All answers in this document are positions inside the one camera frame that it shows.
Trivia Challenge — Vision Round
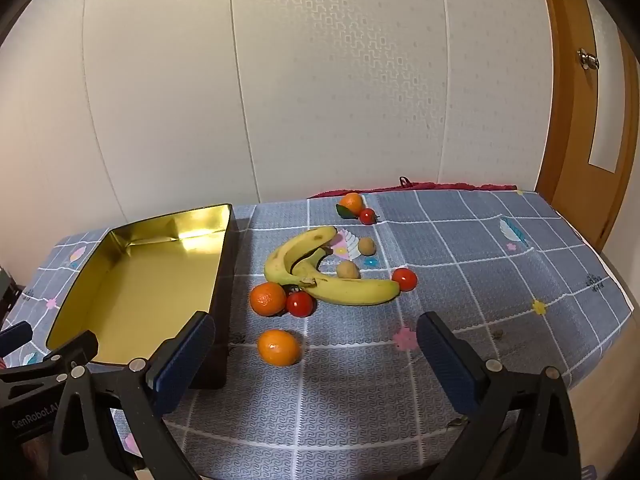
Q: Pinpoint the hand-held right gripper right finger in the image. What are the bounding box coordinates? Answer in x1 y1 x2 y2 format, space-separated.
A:
416 311 583 480

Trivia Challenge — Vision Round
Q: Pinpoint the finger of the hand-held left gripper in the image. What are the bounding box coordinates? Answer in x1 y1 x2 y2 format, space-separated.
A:
0 330 99 396
0 321 34 358

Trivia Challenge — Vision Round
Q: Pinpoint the dark object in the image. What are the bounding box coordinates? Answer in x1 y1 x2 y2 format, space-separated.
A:
0 265 23 331

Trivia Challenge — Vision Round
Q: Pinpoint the red cloth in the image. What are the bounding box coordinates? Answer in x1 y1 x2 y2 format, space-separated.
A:
306 176 518 200

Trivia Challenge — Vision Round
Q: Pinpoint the plain orange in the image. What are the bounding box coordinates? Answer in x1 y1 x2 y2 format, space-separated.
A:
257 329 302 366
249 282 288 317

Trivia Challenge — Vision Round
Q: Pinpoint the orange with green leaf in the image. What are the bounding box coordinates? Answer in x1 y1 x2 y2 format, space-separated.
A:
336 192 364 219

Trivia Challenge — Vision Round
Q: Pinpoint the gold tin box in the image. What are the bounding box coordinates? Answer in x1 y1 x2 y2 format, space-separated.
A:
46 203 237 390

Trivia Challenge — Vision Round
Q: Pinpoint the yellow banana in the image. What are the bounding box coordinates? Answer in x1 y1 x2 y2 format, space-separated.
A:
264 226 339 287
290 246 402 307

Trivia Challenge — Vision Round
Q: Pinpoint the wooden door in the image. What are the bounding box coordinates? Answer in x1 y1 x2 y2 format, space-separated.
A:
535 0 640 251

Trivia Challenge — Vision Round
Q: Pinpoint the grey checked printed blanket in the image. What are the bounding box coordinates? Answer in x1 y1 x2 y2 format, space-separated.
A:
0 187 632 480

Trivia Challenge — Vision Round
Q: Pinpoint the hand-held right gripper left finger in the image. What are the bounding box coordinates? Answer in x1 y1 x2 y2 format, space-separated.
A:
48 311 217 480

